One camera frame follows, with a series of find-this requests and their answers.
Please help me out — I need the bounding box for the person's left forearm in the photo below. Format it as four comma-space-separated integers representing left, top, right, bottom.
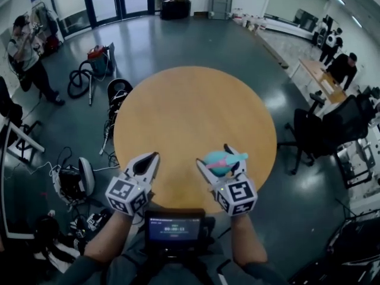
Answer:
84, 211, 134, 263

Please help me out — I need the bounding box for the cluster of white containers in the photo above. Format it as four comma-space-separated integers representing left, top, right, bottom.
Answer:
233, 8, 268, 35

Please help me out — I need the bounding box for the person's right forearm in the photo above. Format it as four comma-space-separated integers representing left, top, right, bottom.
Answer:
230, 214, 268, 266

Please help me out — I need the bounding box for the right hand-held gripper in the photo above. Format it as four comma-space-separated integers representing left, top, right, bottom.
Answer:
195, 142, 258, 217

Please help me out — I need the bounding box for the grey folding cart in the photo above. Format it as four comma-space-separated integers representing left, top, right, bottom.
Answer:
208, 0, 235, 20

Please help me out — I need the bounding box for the coat rack with clothes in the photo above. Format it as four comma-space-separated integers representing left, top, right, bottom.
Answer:
31, 2, 64, 58

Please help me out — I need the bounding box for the green red vacuum cleaner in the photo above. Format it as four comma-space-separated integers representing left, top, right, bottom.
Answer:
87, 42, 115, 77

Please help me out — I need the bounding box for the black chest-mounted screen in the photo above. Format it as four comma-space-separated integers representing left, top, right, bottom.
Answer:
144, 208, 216, 258

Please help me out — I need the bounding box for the white oval pod shell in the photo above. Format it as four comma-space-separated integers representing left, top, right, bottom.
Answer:
52, 156, 96, 204

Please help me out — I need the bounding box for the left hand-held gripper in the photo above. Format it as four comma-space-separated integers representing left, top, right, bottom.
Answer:
104, 151, 161, 217

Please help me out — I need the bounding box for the wooden desk with white legs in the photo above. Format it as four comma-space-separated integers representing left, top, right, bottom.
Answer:
290, 58, 348, 105

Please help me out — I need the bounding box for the black round pod shell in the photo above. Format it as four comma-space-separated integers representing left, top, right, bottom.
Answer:
106, 78, 134, 124

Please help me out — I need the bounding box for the black mesh office chair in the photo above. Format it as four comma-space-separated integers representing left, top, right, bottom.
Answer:
277, 93, 375, 175

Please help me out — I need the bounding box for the black bag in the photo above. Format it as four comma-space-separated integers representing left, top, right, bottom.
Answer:
160, 0, 191, 21

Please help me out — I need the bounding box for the black vacuum hose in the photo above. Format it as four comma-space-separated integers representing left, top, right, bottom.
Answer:
67, 68, 95, 106

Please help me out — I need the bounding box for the round wooden table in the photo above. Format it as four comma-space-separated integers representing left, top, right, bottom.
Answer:
113, 66, 278, 215

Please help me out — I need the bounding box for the person's grey clothing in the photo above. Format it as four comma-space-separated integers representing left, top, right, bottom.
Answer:
59, 242, 286, 285

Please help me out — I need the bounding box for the teal spray bottle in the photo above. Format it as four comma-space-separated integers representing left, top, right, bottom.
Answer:
202, 150, 249, 178

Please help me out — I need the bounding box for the black frame rack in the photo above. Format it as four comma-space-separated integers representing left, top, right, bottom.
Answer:
335, 135, 380, 189

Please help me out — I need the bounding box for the black white chair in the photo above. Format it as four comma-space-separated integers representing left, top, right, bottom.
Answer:
289, 208, 380, 285

